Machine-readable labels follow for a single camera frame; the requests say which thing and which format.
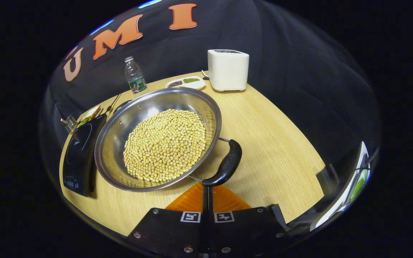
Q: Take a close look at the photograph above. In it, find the clear plastic water bottle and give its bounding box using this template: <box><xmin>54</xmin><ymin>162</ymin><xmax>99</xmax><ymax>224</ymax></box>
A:
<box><xmin>124</xmin><ymin>56</ymin><xmax>148</xmax><ymax>94</ymax></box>

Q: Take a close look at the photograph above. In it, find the black cooktop power cable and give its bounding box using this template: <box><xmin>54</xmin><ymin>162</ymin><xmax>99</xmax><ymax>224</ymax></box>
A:
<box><xmin>106</xmin><ymin>93</ymin><xmax>123</xmax><ymax>113</ymax></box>

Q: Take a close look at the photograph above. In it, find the pile of soybeans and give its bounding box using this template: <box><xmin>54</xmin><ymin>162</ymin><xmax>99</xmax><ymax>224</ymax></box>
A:
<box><xmin>123</xmin><ymin>109</ymin><xmax>207</xmax><ymax>182</ymax></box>

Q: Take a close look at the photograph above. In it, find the white toaster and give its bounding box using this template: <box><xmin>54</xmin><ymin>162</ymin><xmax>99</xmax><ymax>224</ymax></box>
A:
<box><xmin>208</xmin><ymin>49</ymin><xmax>250</xmax><ymax>92</ymax></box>

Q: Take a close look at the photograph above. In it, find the black induction cooktop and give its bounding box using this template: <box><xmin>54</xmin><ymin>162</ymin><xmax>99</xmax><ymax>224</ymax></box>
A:
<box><xmin>62</xmin><ymin>114</ymin><xmax>107</xmax><ymax>197</ymax></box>

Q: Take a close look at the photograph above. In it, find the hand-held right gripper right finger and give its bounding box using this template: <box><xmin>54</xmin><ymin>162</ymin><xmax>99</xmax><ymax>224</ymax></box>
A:
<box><xmin>208</xmin><ymin>184</ymin><xmax>288</xmax><ymax>258</ymax></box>

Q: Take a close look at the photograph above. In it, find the metal mesh utensil holder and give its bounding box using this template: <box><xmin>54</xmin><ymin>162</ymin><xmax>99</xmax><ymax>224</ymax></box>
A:
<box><xmin>61</xmin><ymin>115</ymin><xmax>79</xmax><ymax>134</ymax></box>

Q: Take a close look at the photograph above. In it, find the sandwich with lettuce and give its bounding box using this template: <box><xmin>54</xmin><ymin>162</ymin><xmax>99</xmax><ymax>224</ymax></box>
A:
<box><xmin>77</xmin><ymin>105</ymin><xmax>103</xmax><ymax>128</ymax></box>

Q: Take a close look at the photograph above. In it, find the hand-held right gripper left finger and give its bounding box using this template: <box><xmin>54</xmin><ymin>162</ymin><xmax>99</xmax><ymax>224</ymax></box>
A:
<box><xmin>126</xmin><ymin>182</ymin><xmax>209</xmax><ymax>258</ymax></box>

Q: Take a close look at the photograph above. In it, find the stainless steel pot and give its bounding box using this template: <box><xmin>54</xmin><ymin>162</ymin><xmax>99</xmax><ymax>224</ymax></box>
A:
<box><xmin>94</xmin><ymin>87</ymin><xmax>243</xmax><ymax>193</ymax></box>

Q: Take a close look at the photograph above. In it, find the black backdrop cloth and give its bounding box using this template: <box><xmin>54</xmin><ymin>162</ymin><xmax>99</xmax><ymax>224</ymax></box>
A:
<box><xmin>40</xmin><ymin>0</ymin><xmax>381</xmax><ymax>215</ymax></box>

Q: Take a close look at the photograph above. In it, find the white framed screen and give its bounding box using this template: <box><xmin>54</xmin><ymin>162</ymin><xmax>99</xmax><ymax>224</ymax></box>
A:
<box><xmin>310</xmin><ymin>142</ymin><xmax>371</xmax><ymax>231</ymax></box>

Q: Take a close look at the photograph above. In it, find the white divided dish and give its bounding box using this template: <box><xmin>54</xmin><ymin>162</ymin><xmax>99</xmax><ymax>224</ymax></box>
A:
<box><xmin>166</xmin><ymin>76</ymin><xmax>206</xmax><ymax>90</ymax></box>

